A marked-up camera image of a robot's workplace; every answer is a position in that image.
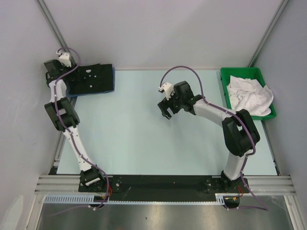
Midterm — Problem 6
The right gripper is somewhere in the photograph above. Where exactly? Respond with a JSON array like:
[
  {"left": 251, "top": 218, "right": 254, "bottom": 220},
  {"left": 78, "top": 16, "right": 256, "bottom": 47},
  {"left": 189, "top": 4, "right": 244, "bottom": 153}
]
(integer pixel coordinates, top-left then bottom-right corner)
[{"left": 158, "top": 88, "right": 184, "bottom": 120}]

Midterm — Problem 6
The black long sleeve shirt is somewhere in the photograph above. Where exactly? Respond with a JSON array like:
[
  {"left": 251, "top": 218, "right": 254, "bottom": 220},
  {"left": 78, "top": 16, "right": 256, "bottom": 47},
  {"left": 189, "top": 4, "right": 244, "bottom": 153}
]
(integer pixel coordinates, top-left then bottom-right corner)
[{"left": 64, "top": 64, "right": 115, "bottom": 96}]

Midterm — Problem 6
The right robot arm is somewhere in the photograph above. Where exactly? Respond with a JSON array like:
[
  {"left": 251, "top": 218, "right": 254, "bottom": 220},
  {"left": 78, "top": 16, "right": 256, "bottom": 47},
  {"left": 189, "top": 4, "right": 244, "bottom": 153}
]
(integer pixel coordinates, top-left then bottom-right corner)
[{"left": 158, "top": 81, "right": 260, "bottom": 192}]

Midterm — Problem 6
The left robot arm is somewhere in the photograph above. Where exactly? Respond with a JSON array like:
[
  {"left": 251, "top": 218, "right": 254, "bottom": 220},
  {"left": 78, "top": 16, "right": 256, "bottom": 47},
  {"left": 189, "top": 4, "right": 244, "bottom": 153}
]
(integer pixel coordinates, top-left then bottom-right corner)
[{"left": 44, "top": 59, "right": 109, "bottom": 192}]

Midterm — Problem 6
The blue checkered folded shirt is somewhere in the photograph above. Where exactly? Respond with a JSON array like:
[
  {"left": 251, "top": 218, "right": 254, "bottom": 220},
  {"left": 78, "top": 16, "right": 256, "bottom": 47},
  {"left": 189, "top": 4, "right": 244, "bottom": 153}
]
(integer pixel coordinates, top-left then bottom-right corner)
[{"left": 66, "top": 68, "right": 115, "bottom": 97}]

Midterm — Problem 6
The white crumpled shirt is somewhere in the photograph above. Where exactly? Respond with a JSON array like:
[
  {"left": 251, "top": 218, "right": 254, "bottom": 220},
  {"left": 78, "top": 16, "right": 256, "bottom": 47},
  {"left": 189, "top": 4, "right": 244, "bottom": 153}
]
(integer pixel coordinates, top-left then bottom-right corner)
[{"left": 227, "top": 76, "right": 274, "bottom": 117}]

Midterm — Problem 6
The green plastic bin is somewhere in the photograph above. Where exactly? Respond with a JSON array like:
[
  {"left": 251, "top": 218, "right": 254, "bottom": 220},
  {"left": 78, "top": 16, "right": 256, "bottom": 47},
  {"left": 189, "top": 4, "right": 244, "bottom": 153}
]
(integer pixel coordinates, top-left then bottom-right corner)
[{"left": 220, "top": 67, "right": 276, "bottom": 121}]

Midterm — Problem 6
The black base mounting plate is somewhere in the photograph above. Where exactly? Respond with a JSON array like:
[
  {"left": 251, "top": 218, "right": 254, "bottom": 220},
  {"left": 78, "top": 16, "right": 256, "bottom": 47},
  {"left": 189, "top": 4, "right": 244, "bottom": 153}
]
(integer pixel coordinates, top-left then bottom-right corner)
[{"left": 78, "top": 174, "right": 249, "bottom": 208}]

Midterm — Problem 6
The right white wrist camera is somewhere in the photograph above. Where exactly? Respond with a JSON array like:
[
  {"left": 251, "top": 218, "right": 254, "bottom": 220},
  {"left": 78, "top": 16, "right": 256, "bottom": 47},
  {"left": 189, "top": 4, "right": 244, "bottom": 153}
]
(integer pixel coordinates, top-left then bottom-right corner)
[{"left": 158, "top": 82, "right": 175, "bottom": 101}]

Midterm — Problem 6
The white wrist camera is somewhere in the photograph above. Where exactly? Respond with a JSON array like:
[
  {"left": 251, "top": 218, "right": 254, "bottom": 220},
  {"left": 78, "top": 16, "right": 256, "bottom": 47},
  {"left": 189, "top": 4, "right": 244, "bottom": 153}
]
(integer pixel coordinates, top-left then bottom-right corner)
[
  {"left": 57, "top": 50, "right": 72, "bottom": 68},
  {"left": 158, "top": 82, "right": 175, "bottom": 101}
]

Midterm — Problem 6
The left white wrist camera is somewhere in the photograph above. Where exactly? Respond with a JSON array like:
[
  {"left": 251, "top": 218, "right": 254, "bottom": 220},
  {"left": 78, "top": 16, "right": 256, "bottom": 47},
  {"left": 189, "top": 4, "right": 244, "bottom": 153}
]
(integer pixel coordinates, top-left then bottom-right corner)
[{"left": 57, "top": 50, "right": 72, "bottom": 68}]

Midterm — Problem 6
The left corner frame post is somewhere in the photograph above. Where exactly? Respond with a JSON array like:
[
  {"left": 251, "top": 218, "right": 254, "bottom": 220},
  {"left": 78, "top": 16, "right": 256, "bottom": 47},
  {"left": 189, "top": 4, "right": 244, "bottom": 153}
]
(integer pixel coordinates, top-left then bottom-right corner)
[{"left": 35, "top": 0, "right": 80, "bottom": 77}]

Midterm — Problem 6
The corner frame post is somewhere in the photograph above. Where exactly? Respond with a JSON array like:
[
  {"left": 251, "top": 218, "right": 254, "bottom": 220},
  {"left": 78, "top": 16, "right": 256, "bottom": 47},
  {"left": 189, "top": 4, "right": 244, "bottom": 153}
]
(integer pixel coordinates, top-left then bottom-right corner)
[
  {"left": 247, "top": 0, "right": 290, "bottom": 67},
  {"left": 35, "top": 0, "right": 80, "bottom": 77}
]

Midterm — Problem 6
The aluminium frame rail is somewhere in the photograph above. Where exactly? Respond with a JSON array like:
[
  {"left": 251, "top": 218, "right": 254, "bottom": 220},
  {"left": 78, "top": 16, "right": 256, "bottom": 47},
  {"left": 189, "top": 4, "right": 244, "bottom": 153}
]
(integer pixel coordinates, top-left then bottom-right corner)
[{"left": 35, "top": 175, "right": 296, "bottom": 196}]

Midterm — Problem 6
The slotted cable duct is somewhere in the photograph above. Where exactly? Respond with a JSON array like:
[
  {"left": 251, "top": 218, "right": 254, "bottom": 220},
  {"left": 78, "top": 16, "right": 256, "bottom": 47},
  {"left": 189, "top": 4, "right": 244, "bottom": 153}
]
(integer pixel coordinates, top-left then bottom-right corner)
[{"left": 44, "top": 195, "right": 224, "bottom": 205}]

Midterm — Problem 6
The right corner frame post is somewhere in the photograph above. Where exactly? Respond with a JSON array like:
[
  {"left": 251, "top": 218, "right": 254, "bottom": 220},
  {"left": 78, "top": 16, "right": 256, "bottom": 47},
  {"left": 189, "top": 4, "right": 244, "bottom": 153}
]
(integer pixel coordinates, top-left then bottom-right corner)
[{"left": 247, "top": 0, "right": 290, "bottom": 67}]

